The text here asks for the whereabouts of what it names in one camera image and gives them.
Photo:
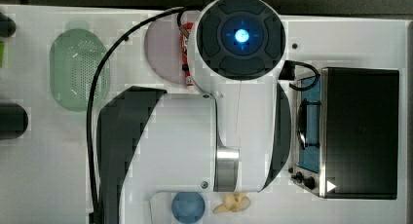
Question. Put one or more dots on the red ketchup bottle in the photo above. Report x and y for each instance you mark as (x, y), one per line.
(183, 45)

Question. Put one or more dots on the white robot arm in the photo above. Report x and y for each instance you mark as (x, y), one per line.
(231, 135)

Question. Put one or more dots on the pale purple plate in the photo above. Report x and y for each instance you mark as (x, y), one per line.
(162, 46)

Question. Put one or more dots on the peeled banana toy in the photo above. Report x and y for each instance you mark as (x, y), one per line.
(234, 202)

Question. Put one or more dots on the blue cup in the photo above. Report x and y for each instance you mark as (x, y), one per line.
(188, 207)

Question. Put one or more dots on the silver toaster oven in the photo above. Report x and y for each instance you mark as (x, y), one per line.
(346, 133)

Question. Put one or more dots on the green perforated colander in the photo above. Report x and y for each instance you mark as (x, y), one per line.
(74, 57)

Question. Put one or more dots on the black round pot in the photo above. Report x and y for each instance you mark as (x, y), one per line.
(13, 121)

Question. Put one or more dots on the dark object top left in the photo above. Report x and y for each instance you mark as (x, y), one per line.
(7, 26)

